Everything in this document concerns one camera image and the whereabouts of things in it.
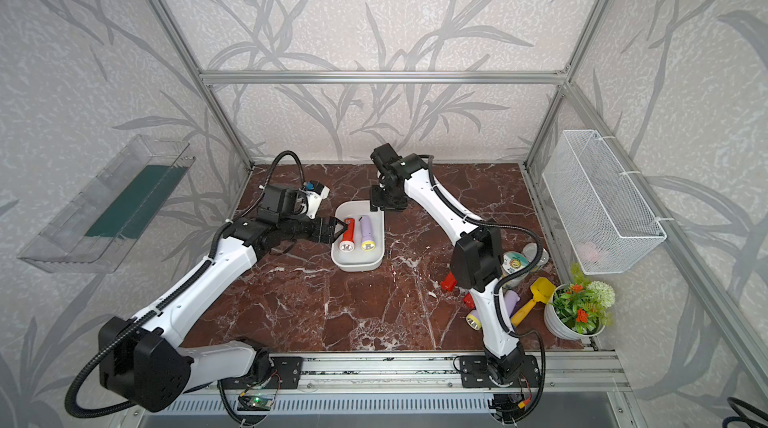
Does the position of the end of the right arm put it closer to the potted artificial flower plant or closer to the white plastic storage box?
the white plastic storage box

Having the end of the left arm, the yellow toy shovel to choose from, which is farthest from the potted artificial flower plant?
the end of the left arm

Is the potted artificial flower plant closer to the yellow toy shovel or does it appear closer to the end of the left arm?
the yellow toy shovel

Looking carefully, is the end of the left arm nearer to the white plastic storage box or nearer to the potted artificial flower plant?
the white plastic storage box

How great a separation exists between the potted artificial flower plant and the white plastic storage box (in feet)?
1.62

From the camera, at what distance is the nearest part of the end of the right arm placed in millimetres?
642

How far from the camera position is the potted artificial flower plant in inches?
27.3

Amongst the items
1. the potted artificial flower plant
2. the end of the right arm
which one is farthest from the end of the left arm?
the potted artificial flower plant

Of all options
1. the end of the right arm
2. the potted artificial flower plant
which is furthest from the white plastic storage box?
the potted artificial flower plant

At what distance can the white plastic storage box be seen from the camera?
2.97 feet

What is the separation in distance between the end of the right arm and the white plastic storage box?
19 centimetres

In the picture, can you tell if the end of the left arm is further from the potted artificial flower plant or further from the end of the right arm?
the potted artificial flower plant

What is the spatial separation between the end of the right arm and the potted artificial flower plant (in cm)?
47
